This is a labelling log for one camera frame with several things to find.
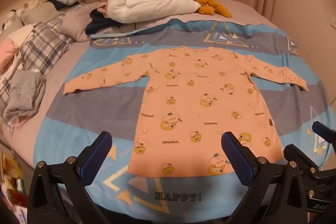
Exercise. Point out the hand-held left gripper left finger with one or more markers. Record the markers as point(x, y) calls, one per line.
point(97, 155)

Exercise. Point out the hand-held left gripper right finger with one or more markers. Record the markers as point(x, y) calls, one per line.
point(237, 158)

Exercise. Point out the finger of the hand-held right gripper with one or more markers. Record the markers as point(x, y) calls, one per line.
point(299, 157)
point(321, 134)

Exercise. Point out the pink printed long-sleeve shirt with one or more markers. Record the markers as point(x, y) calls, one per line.
point(189, 98)

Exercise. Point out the blue grey printed blanket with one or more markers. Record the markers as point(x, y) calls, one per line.
point(78, 113)

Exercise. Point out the colourful packets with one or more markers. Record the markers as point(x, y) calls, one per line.
point(11, 176)

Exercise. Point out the grey crumpled cloth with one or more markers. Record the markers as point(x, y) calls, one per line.
point(25, 94)

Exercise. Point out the bed with mauve sheet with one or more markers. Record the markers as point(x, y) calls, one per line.
point(59, 66)

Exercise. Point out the plaid quilt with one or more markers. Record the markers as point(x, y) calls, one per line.
point(44, 43)

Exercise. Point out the dark navy cloth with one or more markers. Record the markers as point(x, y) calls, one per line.
point(101, 23)

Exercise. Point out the pink cloth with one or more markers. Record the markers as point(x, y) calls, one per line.
point(8, 52)

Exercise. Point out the olive grey pillow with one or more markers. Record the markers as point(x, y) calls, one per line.
point(39, 11)

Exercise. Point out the white goose plush toy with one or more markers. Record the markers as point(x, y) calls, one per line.
point(157, 5)

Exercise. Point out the small plush toys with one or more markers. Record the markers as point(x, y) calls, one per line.
point(18, 12)

